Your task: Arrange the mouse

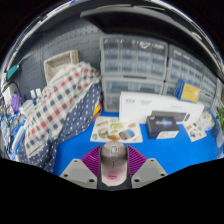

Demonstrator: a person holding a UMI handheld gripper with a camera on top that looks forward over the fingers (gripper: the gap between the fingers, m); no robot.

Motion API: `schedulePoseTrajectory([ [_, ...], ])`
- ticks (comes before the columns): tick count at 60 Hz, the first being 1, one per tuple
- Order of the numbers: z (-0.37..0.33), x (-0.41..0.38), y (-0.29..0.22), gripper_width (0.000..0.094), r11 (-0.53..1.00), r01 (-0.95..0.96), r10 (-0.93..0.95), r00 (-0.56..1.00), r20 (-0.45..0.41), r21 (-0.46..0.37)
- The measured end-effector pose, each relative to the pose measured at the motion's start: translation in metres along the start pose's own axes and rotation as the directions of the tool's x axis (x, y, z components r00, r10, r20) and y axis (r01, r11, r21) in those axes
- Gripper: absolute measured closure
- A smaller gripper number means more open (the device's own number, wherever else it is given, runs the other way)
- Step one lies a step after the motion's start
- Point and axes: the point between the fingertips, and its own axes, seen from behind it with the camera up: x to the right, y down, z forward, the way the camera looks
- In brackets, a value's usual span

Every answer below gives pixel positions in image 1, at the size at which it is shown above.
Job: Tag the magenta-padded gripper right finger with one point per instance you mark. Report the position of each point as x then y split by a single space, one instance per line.
145 169

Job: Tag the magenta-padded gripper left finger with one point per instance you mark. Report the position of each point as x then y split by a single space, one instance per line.
83 169

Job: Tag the pink beige computer mouse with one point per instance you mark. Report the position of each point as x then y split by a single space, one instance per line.
114 161

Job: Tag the small black product box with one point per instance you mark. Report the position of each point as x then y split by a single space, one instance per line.
161 126

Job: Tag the sticker sheet with food pictures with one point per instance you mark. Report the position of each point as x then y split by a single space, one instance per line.
113 130

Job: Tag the navy polka dot cloth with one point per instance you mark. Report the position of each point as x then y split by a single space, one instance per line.
80 116

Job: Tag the yellow orange tool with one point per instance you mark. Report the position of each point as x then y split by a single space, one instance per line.
97 110

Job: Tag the white keyboard packaging box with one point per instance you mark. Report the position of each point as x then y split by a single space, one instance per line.
140 103

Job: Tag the red blue checked cloth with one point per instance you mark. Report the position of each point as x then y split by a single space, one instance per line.
53 100

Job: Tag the white tissue box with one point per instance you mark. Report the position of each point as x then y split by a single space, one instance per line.
206 121

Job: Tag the yellow and blue box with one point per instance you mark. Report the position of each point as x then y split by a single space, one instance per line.
190 91

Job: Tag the green leafy plant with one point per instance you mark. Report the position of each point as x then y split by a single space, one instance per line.
220 116

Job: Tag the purple bag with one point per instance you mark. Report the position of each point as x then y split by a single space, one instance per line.
15 103

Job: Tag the beige wicker basket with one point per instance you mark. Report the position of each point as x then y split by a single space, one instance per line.
56 61

